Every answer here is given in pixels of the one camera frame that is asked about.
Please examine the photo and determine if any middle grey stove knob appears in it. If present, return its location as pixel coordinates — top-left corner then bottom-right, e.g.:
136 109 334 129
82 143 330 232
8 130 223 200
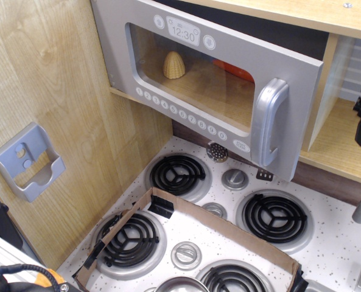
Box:
202 203 227 220

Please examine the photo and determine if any round perforated metal skimmer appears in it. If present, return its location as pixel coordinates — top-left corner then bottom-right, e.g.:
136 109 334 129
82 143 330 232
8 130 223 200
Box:
206 142 229 163

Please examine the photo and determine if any front left black burner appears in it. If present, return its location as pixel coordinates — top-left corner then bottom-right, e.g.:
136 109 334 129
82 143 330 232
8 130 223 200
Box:
100 212 163 269

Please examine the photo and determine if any black cable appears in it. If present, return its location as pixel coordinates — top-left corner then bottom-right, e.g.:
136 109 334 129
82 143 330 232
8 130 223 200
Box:
0 263 61 292

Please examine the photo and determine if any back grey stove knob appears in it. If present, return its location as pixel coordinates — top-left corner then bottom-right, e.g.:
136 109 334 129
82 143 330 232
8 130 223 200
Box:
222 169 249 190

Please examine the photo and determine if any silver metal bowl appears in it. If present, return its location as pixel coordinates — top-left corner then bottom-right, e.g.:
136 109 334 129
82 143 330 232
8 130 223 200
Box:
154 276 209 292

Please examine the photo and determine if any black equipment at left edge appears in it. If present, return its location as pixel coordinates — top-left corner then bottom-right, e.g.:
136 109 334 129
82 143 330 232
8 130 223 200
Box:
0 202 23 249

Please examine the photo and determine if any black burner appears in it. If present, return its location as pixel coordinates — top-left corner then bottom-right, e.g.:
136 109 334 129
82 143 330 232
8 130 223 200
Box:
240 193 307 244
149 155 206 196
202 264 266 292
100 212 163 269

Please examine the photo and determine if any wooden shelf cabinet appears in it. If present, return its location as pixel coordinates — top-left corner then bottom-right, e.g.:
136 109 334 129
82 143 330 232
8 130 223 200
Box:
108 0 361 188

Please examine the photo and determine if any back right black burner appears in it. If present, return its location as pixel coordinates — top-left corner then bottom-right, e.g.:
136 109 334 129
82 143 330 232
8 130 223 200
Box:
240 193 307 244

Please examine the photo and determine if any grey toy microwave door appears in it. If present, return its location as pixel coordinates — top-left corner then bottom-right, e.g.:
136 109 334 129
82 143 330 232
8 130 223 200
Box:
91 1 323 181

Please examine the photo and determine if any orange yellow object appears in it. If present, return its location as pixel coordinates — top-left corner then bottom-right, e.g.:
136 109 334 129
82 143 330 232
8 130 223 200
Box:
34 269 65 288

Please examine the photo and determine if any front grey stove knob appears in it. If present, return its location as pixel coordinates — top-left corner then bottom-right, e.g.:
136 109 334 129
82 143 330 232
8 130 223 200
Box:
170 242 202 271

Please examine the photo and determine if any front right black burner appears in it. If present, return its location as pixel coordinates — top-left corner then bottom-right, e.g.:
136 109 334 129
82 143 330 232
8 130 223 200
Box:
202 264 266 292

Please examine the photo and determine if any yellow toy corn cob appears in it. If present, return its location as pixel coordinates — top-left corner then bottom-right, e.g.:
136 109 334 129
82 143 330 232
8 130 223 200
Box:
163 51 186 80

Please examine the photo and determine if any back left black burner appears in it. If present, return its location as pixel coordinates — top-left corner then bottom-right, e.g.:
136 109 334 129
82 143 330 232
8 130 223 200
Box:
149 155 206 196

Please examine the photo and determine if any grey stove knob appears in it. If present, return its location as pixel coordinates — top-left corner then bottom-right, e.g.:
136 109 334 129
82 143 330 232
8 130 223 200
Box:
202 203 227 220
222 169 249 190
170 242 202 271

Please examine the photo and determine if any small slotted metal spatula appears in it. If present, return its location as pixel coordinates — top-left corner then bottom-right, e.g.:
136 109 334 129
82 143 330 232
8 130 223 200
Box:
256 168 274 181

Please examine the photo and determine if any silver microwave door handle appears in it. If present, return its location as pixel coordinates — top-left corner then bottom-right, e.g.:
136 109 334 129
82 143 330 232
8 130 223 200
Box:
251 78 289 166

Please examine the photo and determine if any brown cardboard barrier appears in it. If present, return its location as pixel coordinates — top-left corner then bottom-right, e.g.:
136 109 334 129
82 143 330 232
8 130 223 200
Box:
73 188 308 291

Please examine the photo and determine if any orange toy carrot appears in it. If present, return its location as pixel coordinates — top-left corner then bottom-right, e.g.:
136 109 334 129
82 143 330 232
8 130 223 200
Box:
212 59 254 83

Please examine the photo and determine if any grey wall phone holder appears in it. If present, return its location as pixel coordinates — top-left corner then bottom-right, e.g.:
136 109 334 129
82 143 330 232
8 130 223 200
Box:
0 122 66 203

